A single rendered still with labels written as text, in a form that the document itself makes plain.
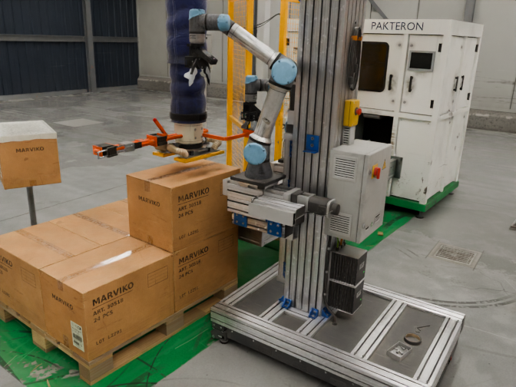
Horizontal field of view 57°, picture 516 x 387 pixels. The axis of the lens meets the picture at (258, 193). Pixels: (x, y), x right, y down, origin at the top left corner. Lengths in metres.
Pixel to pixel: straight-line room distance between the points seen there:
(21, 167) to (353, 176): 2.54
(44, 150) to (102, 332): 1.75
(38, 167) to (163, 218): 1.46
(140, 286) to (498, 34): 9.92
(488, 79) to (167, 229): 9.57
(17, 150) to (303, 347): 2.52
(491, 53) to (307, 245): 9.26
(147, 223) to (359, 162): 1.32
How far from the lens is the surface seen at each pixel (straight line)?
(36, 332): 3.13
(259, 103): 6.57
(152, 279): 2.79
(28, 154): 3.96
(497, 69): 11.52
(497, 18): 11.55
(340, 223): 2.52
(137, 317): 2.82
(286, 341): 2.67
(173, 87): 2.86
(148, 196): 2.86
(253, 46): 2.47
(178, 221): 2.80
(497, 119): 11.44
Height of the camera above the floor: 1.76
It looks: 18 degrees down
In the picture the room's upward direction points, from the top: 2 degrees clockwise
